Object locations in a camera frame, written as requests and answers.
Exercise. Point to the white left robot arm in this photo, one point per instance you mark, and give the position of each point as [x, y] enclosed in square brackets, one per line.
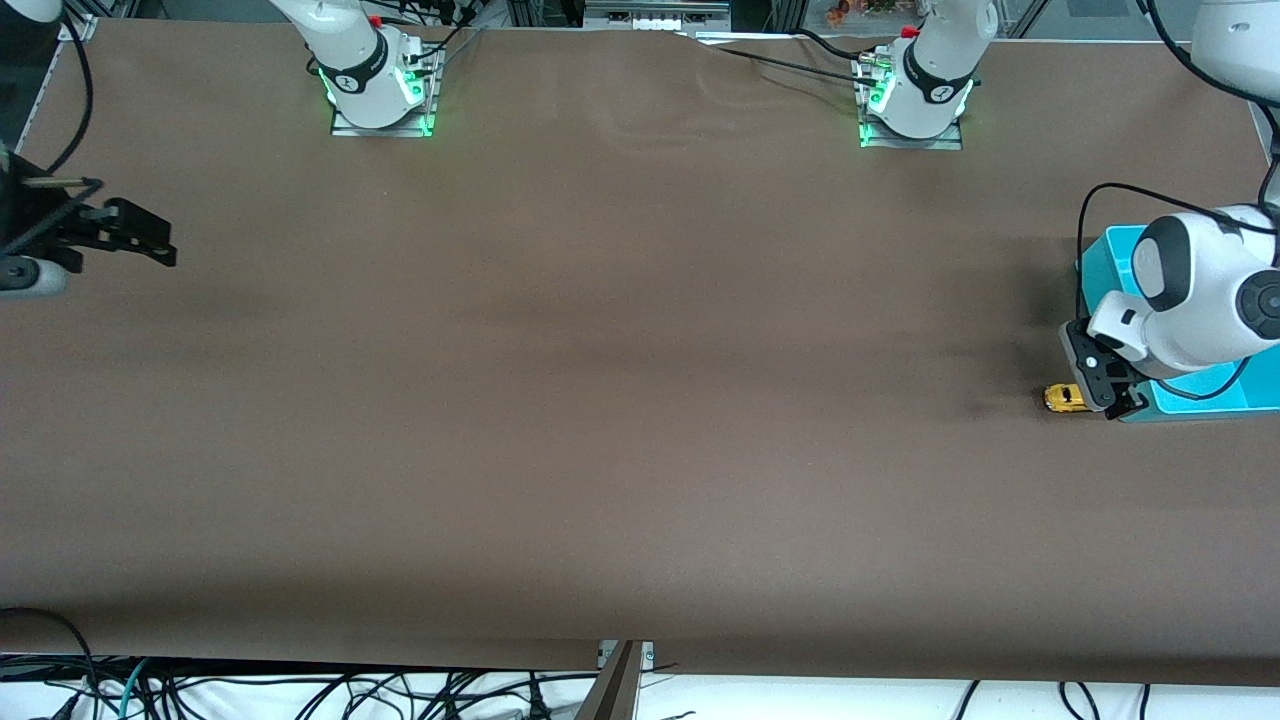
[1200, 310]

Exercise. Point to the colourful background item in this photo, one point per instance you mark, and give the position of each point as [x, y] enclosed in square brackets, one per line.
[860, 10]

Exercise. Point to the yellow beetle toy car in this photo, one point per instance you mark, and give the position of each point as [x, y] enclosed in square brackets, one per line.
[1062, 398]

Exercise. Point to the silver bracket plate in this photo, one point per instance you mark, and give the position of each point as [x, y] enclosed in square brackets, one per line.
[649, 655]

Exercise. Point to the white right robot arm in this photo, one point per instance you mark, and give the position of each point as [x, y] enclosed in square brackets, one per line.
[360, 90]

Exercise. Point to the white power strip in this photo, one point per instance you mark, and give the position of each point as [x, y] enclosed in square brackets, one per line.
[655, 22]

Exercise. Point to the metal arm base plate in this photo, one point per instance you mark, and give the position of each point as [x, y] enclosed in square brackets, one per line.
[380, 130]
[910, 143]

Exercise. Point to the aluminium frame profile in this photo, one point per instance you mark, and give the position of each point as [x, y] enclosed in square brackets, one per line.
[78, 22]

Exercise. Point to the brown table cover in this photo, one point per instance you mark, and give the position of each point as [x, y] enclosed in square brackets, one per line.
[640, 400]

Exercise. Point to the teal plastic storage bin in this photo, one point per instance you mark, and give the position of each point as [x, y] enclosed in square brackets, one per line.
[1115, 255]

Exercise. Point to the dark frame beam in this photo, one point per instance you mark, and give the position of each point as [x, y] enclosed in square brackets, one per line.
[615, 695]

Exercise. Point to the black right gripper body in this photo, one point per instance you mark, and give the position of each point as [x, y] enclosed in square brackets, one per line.
[22, 217]

